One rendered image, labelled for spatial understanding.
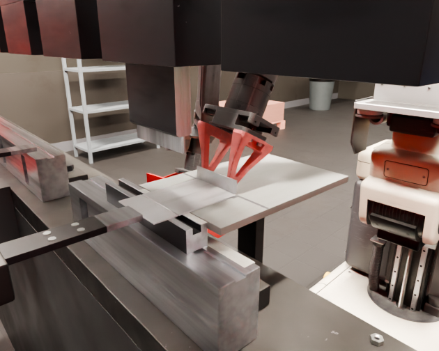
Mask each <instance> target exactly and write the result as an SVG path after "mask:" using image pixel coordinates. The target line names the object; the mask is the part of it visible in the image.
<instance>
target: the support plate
mask: <svg viewBox="0 0 439 351"><path fill-rule="evenodd" d="M249 157H250V156H246V157H242V158H240V160H239V162H238V166H237V170H236V173H237V172H238V171H239V170H240V169H241V167H242V166H243V164H244V163H245V162H246V161H247V160H248V158H249ZM228 166H229V162H223V163H220V164H219V165H218V166H217V168H216V169H215V170H214V172H216V173H219V174H221V175H223V176H226V177H227V172H228ZM190 180H194V178H192V177H189V176H188V175H185V174H183V173H182V174H178V175H174V176H171V177H168V178H163V179H160V180H156V181H152V182H147V183H145V184H142V185H139V186H140V187H141V188H143V189H146V190H148V191H150V192H152V191H155V190H158V189H162V188H165V187H170V186H172V185H177V184H180V183H182V182H187V181H190ZM346 182H348V176H347V175H342V174H340V173H335V172H332V171H328V170H325V169H320V168H317V167H315V166H310V165H307V164H303V163H300V162H295V161H293V160H289V159H285V158H283V157H278V156H275V155H271V154H268V155H266V156H265V157H264V158H263V159H262V160H261V161H260V162H259V163H258V164H256V165H255V166H254V167H253V168H252V169H250V170H249V171H248V172H247V174H246V175H245V176H244V177H243V178H242V179H241V181H240V182H239V183H238V184H237V195H239V196H241V197H244V198H246V199H249V200H251V201H253V202H255V203H258V204H261V205H263V206H266V207H267V208H269V209H266V208H263V207H261V206H259V205H256V204H254V203H251V202H249V201H246V200H245V199H242V198H240V197H237V198H229V199H227V200H224V201H220V202H218V203H215V204H212V205H209V206H206V207H204V208H201V209H198V210H195V211H192V212H190V213H191V214H192V215H194V216H196V217H198V218H200V219H202V220H204V221H206V222H207V228H208V229H209V230H211V231H213V232H215V233H216V234H218V235H224V234H226V233H229V232H231V231H234V230H236V229H238V228H241V227H243V226H246V225H248V224H250V223H252V222H254V221H257V220H259V219H262V218H264V217H267V216H269V215H271V214H274V213H276V212H279V211H280V210H283V209H285V208H288V207H290V206H292V205H295V204H297V203H299V202H302V201H304V200H307V199H308V198H311V197H313V196H316V195H318V194H321V193H323V192H326V191H327V190H330V189H332V188H335V187H337V186H339V185H342V184H344V183H346Z"/></svg>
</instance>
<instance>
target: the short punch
mask: <svg viewBox="0 0 439 351"><path fill-rule="evenodd" d="M125 71H126V80H127V89H128V106H129V115H130V122H131V123H134V124H136V125H137V138H139V139H143V140H145V141H148V142H151V143H154V144H157V145H159V146H162V147H165V148H168V149H170V150H174V151H176V152H178V153H182V154H184V155H185V137H186V136H189V135H190V134H191V133H192V116H191V88H190V66H187V67H169V66H160V65H144V64H134V63H125Z"/></svg>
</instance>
